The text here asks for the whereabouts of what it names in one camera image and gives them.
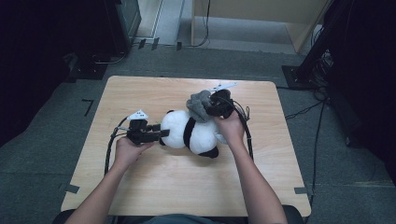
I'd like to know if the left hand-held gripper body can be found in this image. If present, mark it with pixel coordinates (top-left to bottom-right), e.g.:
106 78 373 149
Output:
126 109 155 146

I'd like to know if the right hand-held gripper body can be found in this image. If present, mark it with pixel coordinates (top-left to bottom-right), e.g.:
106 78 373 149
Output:
206 81 239 119

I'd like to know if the panda plush toy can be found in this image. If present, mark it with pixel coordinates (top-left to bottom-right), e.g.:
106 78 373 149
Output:
159 109 230 159

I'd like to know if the grey fuzzy sock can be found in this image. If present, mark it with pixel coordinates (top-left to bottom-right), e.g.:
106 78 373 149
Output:
186 90 216 123

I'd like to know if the person's left hand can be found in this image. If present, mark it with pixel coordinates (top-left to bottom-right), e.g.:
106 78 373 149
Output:
114 136 155 169

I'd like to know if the person's right hand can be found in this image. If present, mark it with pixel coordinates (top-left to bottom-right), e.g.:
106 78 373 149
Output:
215 110 246 147

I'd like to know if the black angled floor tape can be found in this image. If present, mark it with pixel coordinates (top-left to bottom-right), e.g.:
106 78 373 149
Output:
81 98 95 118

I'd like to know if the black flat stand base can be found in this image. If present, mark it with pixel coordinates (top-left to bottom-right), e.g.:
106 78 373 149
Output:
66 52 108 82

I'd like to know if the person's grey clothing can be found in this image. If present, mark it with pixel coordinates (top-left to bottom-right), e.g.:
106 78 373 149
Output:
115 214 250 224

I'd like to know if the light wooden cabinet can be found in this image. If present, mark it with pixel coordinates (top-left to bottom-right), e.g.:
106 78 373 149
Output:
191 0 331 54

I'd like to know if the black metal stand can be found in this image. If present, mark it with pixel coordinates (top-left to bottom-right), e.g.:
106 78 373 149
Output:
281 0 344 91

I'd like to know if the black equipment cabinet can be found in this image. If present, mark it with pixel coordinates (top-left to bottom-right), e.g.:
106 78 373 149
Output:
104 0 143 55

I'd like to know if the dark curtain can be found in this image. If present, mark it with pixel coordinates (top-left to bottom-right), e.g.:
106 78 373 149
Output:
323 0 396 185
0 0 71 147

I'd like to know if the left hand-held gripper cable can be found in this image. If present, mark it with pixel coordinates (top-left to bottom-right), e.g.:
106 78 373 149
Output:
104 116 130 175

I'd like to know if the hand-held gripper cable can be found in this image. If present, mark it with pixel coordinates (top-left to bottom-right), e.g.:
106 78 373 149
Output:
104 116 130 175
223 97 255 161

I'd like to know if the right hand-held gripper cable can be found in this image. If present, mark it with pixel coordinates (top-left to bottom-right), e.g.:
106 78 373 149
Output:
223 97 255 161

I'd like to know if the black hanging cable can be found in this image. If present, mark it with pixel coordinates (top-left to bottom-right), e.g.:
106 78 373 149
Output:
183 0 211 49

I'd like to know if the black floor cable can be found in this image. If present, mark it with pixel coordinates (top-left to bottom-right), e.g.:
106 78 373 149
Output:
284 99 327 200

